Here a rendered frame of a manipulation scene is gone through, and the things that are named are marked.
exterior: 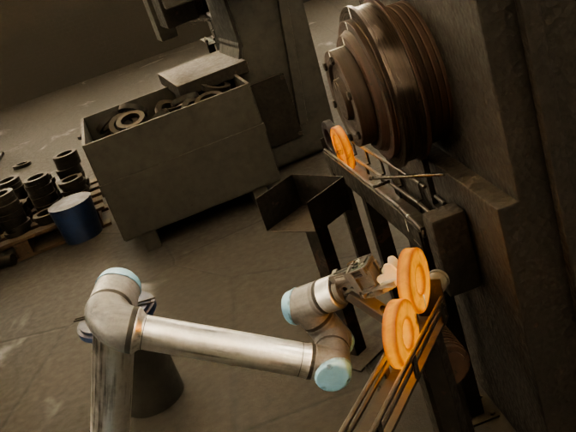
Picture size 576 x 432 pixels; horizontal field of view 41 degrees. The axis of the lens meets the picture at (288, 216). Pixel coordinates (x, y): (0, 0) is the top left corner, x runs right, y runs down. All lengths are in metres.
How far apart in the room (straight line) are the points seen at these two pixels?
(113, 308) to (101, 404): 0.38
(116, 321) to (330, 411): 1.16
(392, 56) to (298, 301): 0.66
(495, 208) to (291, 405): 1.34
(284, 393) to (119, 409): 0.94
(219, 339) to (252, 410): 1.12
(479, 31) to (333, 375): 0.87
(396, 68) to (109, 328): 0.95
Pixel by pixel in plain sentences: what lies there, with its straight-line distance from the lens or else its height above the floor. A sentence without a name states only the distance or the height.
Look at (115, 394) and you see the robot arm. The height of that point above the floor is 0.62.
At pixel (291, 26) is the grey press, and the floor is 0.88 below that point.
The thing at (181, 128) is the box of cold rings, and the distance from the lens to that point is 4.52.
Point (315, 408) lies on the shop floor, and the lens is 2.86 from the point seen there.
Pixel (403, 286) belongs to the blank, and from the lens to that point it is 1.79.
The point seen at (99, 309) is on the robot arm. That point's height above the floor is 0.93.
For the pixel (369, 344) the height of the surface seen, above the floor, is 0.01.
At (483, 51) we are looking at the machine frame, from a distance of 1.77.
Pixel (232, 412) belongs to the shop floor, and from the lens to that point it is 3.01.
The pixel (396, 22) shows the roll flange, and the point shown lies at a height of 1.30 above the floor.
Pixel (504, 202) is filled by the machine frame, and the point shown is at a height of 0.87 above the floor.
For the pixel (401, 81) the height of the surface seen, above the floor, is 1.17.
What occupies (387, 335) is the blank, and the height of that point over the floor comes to 0.76.
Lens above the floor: 1.69
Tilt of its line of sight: 22 degrees down
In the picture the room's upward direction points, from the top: 19 degrees counter-clockwise
